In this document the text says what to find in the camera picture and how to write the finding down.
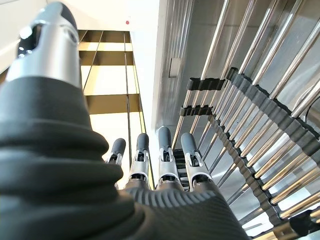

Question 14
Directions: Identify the stainless steel sink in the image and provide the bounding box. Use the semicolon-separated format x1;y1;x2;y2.
151;0;320;240

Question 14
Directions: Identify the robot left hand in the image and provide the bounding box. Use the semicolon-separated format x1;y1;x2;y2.
0;1;251;240

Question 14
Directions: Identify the black dish rack with plates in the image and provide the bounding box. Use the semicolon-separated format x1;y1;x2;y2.
171;0;320;240

